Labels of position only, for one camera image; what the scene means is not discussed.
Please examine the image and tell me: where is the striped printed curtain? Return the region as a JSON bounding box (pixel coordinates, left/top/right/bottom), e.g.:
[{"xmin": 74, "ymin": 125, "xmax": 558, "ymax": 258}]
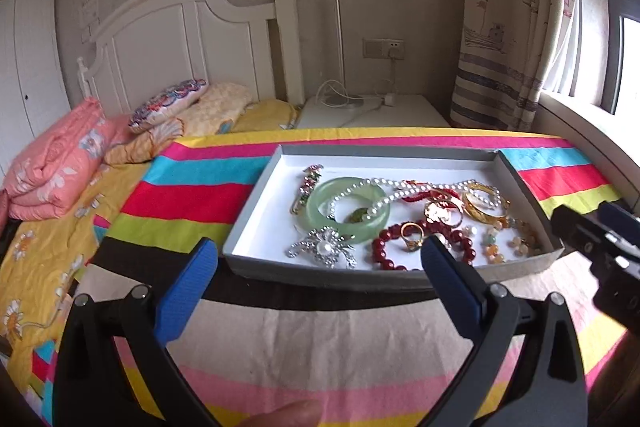
[{"xmin": 450, "ymin": 0, "xmax": 586, "ymax": 132}]

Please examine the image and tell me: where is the beige patterned blanket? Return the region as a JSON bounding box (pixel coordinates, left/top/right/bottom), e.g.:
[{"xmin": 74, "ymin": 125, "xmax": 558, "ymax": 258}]
[{"xmin": 105, "ymin": 83, "xmax": 256, "ymax": 165}]

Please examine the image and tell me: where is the multicolour stone bead bracelet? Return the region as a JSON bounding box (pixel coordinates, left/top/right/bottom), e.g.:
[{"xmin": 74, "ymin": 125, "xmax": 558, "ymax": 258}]
[{"xmin": 467, "ymin": 217, "xmax": 543, "ymax": 264}]

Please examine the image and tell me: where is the white cardboard box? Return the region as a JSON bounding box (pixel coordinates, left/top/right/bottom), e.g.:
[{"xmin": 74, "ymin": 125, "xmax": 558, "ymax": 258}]
[{"xmin": 221, "ymin": 144, "xmax": 565, "ymax": 280}]

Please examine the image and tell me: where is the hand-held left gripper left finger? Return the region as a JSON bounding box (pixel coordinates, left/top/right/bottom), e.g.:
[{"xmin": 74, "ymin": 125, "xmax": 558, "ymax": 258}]
[{"xmin": 52, "ymin": 237, "xmax": 219, "ymax": 427}]

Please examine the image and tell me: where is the person's left hand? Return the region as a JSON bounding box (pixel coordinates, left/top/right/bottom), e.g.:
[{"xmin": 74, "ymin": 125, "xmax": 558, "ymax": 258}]
[{"xmin": 235, "ymin": 399, "xmax": 323, "ymax": 427}]

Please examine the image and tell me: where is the white pearl necklace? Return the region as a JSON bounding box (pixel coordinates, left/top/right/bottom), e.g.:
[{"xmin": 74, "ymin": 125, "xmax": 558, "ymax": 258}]
[{"xmin": 325, "ymin": 177, "xmax": 501, "ymax": 220}]

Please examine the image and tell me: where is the white cable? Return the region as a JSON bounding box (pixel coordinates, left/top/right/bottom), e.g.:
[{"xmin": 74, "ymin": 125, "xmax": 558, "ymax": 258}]
[{"xmin": 315, "ymin": 57, "xmax": 398, "ymax": 104}]

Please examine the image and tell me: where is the yellow floral bed sheet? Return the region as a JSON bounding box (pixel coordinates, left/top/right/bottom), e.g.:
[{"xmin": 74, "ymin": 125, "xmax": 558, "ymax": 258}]
[{"xmin": 0, "ymin": 99, "xmax": 298, "ymax": 408}]

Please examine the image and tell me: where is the red string bracelet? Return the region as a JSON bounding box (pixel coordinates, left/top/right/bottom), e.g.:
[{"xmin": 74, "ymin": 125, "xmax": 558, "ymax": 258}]
[{"xmin": 400, "ymin": 179, "xmax": 461, "ymax": 205}]

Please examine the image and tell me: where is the beige kraft paper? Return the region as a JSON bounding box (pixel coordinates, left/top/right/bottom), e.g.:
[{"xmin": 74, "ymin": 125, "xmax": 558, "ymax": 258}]
[{"xmin": 112, "ymin": 252, "xmax": 616, "ymax": 390}]

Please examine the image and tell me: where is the pink floral quilt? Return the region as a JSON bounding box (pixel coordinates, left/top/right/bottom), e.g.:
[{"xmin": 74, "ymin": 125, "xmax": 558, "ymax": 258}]
[{"xmin": 2, "ymin": 97, "xmax": 133, "ymax": 220}]

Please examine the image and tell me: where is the dark red bead bracelet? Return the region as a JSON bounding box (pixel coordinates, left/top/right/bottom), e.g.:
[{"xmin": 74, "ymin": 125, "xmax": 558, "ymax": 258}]
[{"xmin": 371, "ymin": 224, "xmax": 475, "ymax": 272}]

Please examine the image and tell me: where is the embroidered patterned pillow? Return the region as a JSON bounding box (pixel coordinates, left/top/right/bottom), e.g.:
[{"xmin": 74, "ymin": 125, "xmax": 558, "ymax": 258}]
[{"xmin": 129, "ymin": 78, "xmax": 208, "ymax": 135}]

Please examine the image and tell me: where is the white wardrobe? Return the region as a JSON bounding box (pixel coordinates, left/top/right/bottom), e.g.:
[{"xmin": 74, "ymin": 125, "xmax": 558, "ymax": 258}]
[{"xmin": 0, "ymin": 0, "xmax": 71, "ymax": 168}]

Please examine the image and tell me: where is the window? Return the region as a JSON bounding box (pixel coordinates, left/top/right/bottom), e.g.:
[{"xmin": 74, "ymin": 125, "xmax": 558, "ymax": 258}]
[{"xmin": 600, "ymin": 0, "xmax": 640, "ymax": 118}]

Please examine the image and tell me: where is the gold bangle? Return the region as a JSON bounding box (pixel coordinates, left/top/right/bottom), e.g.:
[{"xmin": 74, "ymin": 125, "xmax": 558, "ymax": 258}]
[{"xmin": 462, "ymin": 189, "xmax": 511, "ymax": 225}]

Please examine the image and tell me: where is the white bed headboard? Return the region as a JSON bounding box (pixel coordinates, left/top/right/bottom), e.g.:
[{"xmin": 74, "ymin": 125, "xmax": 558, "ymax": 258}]
[{"xmin": 77, "ymin": 0, "xmax": 306, "ymax": 128}]

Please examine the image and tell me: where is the gold ring green stone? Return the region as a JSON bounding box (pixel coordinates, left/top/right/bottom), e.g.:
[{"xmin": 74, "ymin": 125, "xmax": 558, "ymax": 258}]
[{"xmin": 400, "ymin": 222, "xmax": 427, "ymax": 253}]

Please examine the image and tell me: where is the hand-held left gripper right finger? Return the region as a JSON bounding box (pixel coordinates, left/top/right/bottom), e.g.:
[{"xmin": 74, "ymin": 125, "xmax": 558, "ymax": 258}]
[{"xmin": 422, "ymin": 234, "xmax": 588, "ymax": 427}]

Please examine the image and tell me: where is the white windowsill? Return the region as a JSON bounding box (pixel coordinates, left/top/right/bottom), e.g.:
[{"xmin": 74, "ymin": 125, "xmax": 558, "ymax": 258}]
[{"xmin": 537, "ymin": 89, "xmax": 640, "ymax": 208}]

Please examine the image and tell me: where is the silver pearl flower brooch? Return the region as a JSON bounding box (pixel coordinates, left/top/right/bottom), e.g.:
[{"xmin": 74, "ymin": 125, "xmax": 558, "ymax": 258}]
[{"xmin": 286, "ymin": 227, "xmax": 357, "ymax": 269}]

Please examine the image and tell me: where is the colourful gem brooch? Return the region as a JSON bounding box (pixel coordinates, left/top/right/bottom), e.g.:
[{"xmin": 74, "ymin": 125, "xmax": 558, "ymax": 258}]
[{"xmin": 290, "ymin": 164, "xmax": 325, "ymax": 215}]

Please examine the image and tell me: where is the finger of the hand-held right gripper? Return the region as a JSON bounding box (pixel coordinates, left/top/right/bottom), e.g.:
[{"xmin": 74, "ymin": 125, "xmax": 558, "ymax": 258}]
[
  {"xmin": 597, "ymin": 201, "xmax": 640, "ymax": 253},
  {"xmin": 550, "ymin": 205, "xmax": 608, "ymax": 259}
]

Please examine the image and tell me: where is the colourful striped towel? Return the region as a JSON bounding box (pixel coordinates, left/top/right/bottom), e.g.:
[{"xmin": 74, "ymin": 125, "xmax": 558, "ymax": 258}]
[{"xmin": 32, "ymin": 132, "xmax": 631, "ymax": 427}]

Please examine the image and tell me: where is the green jade bangle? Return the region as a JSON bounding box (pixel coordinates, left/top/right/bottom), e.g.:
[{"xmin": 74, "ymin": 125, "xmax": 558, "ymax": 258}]
[{"xmin": 305, "ymin": 176, "xmax": 390, "ymax": 242}]

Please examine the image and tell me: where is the white nightstand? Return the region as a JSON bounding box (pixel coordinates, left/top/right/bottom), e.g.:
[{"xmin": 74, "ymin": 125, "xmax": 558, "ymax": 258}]
[{"xmin": 295, "ymin": 94, "xmax": 451, "ymax": 130}]

